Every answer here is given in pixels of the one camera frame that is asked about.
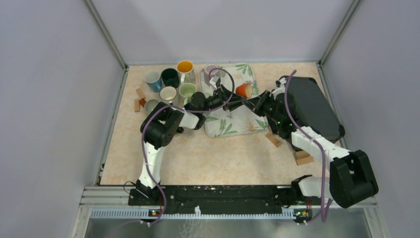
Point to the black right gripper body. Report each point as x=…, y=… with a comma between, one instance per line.
x=270, y=111

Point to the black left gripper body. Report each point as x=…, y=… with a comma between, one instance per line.
x=215, y=101

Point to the small orange cup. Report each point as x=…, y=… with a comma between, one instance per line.
x=245, y=90

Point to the lilac mug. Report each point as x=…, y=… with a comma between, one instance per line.
x=210, y=71

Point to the light green mug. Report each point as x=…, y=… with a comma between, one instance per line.
x=186, y=92

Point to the white ribbed mug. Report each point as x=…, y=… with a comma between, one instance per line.
x=170, y=96

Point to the dark green mug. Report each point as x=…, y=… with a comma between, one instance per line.
x=170, y=77

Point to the light blue dotted mug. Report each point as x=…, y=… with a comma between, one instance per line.
x=154, y=81

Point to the grey striped mug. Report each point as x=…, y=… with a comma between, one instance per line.
x=150, y=105

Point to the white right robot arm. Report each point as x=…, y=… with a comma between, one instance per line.
x=346, y=177

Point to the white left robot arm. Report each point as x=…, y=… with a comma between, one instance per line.
x=165, y=121

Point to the light wooden block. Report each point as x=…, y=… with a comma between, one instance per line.
x=273, y=139

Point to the floral white serving tray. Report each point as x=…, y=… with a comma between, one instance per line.
x=222, y=123

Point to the black poker chip case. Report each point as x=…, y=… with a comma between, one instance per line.
x=309, y=107

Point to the stacked wooden blocks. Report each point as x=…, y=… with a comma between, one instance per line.
x=302, y=158

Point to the reddish brown wooden block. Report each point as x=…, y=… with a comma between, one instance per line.
x=142, y=102

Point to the tan wooden block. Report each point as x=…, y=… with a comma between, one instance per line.
x=140, y=93

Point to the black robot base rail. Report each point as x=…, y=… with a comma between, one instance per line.
x=222, y=199

